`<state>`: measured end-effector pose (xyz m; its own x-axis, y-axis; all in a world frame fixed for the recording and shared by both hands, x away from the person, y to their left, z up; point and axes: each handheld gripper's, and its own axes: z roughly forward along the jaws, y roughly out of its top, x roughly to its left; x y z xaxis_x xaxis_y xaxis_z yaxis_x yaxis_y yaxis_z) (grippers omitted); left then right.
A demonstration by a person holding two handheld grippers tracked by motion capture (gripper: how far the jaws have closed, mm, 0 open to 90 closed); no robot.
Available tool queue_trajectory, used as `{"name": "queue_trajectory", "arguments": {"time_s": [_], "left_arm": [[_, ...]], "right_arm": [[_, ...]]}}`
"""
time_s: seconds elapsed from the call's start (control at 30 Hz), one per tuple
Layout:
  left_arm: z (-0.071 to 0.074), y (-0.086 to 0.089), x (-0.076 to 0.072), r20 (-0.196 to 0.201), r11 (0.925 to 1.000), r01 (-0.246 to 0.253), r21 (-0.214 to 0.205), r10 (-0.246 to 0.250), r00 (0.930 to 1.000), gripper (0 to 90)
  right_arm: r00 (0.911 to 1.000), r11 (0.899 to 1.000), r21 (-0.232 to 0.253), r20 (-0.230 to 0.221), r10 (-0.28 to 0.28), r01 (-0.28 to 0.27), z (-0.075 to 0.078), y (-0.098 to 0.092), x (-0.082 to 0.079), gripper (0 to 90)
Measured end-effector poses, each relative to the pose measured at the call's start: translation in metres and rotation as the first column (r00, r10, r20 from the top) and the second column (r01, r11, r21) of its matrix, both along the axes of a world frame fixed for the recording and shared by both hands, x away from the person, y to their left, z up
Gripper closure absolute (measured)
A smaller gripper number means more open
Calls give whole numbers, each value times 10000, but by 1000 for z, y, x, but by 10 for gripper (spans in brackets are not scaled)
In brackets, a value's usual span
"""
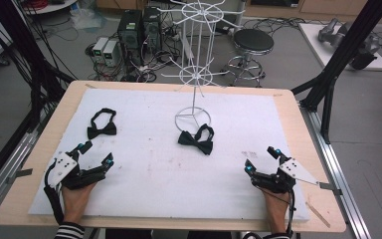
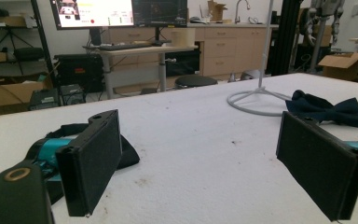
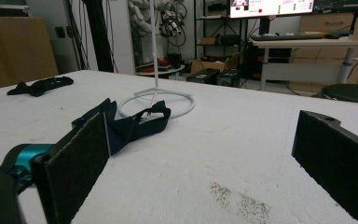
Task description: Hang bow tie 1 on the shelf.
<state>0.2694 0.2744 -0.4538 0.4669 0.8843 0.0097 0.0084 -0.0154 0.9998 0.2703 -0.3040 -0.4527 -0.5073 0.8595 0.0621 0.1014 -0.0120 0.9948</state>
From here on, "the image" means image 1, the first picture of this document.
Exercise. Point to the black metal frame post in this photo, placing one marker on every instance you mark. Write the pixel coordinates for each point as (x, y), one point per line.
(16, 43)
(341, 56)

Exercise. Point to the black computer tower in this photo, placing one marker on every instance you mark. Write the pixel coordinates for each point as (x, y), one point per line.
(152, 28)
(130, 33)

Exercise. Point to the round white table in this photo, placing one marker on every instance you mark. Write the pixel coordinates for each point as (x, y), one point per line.
(51, 6)

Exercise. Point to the black bow tie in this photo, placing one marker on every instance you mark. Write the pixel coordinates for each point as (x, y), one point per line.
(195, 141)
(101, 129)

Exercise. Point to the wooden stick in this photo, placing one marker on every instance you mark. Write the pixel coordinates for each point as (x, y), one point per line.
(318, 215)

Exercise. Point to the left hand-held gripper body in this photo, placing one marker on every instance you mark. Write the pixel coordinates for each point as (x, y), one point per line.
(60, 167)

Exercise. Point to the white platform board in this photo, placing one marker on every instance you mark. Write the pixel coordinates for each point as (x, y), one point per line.
(315, 43)

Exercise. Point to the aluminium rail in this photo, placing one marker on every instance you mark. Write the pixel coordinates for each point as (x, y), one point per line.
(10, 166)
(335, 172)

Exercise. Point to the person's right hand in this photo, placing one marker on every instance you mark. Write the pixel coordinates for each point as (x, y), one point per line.
(276, 209)

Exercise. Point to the clear plastic bag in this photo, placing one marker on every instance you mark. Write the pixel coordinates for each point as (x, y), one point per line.
(86, 18)

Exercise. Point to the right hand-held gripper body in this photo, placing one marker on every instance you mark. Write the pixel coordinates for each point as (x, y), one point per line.
(295, 171)

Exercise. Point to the person's left hand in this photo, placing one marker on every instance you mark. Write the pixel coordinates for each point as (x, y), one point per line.
(76, 200)

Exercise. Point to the metal clamp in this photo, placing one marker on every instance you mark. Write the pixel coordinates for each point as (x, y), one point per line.
(330, 187)
(21, 173)

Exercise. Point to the white foam mat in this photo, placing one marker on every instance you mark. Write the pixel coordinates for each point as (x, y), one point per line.
(165, 179)

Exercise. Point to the grey power supply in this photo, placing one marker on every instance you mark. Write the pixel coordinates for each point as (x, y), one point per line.
(98, 49)
(111, 53)

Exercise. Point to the black round stool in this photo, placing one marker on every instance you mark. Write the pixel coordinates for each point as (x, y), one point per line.
(252, 41)

